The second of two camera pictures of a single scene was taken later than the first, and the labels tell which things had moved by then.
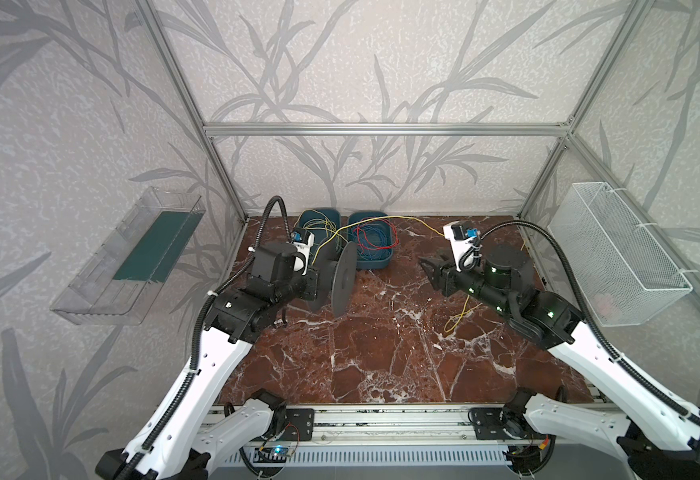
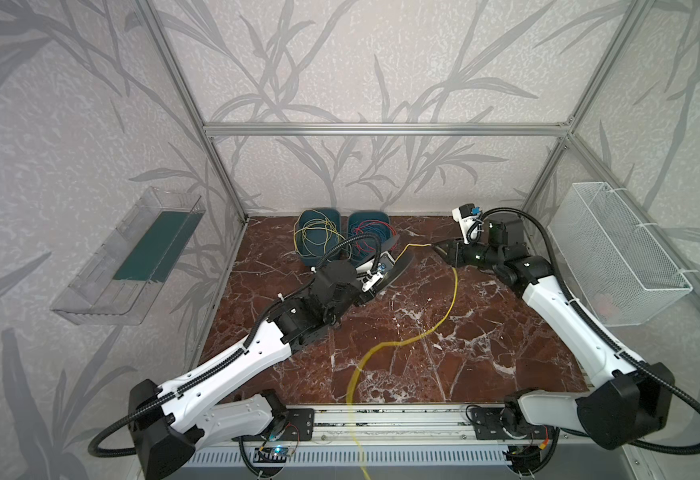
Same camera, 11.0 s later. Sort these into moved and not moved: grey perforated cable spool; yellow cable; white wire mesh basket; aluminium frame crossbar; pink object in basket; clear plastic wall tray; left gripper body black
Moved: left gripper body black; yellow cable; grey perforated cable spool
Not moved: pink object in basket; white wire mesh basket; clear plastic wall tray; aluminium frame crossbar
